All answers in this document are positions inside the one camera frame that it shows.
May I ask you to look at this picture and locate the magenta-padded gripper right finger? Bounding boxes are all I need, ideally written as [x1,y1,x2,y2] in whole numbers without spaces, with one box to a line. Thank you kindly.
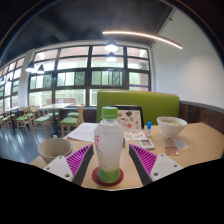
[128,143,184,186]

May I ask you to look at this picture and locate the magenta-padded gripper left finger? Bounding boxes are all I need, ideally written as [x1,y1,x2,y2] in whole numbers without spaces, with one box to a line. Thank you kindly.
[43,143,95,187]

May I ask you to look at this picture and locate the clear green-capped drink bottle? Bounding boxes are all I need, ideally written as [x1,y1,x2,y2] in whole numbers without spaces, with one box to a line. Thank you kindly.
[93,106,126,184]

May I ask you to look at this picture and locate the printed paper cup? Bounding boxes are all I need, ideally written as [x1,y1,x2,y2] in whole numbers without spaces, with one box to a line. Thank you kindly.
[37,137,74,165]

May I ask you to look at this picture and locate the small pink card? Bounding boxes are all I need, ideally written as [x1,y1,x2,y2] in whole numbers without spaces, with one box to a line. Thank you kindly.
[164,145,180,157]

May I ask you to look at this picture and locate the small white handheld device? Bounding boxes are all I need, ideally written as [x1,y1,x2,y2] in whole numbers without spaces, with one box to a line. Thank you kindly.
[138,138,156,151]

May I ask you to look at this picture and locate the small white paper slip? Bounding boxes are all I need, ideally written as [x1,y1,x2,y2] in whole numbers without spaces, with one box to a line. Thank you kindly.
[172,138,190,150]

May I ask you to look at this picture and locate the white ceramic bowl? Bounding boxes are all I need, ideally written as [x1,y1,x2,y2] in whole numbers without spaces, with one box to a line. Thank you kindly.
[156,116,188,139]

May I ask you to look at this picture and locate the small blue-capped glue bottle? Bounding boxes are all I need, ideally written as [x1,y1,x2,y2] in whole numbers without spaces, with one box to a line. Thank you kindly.
[145,121,153,137]

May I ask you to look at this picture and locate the flat round red coaster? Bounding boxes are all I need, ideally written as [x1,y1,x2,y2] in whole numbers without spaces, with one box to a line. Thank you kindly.
[91,166,125,187]

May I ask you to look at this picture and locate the white paper sheets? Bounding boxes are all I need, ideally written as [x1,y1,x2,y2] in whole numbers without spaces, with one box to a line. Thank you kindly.
[66,122,99,143]

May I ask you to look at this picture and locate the colourful printed leaflet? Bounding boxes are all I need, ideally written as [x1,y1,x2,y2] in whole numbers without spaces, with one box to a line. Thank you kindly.
[123,129,148,141]

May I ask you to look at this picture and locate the group of green-seated wooden chairs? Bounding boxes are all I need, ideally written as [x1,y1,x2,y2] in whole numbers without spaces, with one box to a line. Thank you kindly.
[0,103,85,138]

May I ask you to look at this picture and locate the wooden dining table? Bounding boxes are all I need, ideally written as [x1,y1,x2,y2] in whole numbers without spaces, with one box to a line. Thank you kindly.
[38,102,74,138]

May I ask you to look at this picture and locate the green upholstered bench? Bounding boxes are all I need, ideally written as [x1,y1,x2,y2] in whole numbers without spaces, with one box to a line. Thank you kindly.
[96,89,181,127]

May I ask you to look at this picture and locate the large dark-framed grid window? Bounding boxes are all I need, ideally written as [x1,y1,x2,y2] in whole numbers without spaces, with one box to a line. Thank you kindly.
[0,44,152,109]

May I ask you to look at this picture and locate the group of dark pendant lamps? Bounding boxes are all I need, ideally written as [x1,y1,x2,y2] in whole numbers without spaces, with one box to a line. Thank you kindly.
[25,39,119,75]

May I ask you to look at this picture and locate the long curved ceiling light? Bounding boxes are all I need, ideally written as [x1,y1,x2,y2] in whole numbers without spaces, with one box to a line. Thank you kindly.
[101,30,184,50]

